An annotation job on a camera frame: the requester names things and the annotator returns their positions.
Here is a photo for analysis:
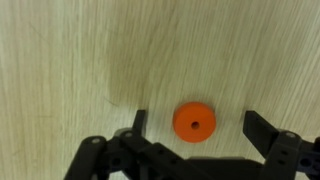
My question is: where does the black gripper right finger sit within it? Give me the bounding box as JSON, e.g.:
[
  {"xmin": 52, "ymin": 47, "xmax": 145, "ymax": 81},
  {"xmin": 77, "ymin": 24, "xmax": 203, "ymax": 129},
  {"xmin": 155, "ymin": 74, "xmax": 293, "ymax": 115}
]
[{"xmin": 242, "ymin": 109, "xmax": 320, "ymax": 180}]

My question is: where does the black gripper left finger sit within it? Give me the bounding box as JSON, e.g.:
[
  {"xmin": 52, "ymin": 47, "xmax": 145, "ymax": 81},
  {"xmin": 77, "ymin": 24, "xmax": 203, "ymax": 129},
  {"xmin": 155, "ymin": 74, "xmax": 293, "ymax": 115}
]
[{"xmin": 63, "ymin": 109, "xmax": 214, "ymax": 180}]

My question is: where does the orange disc with hole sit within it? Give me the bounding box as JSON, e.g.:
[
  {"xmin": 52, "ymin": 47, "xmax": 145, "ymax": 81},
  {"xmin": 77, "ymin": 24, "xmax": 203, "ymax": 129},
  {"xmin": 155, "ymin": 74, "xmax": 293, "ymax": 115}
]
[{"xmin": 172, "ymin": 101, "xmax": 217, "ymax": 144}]

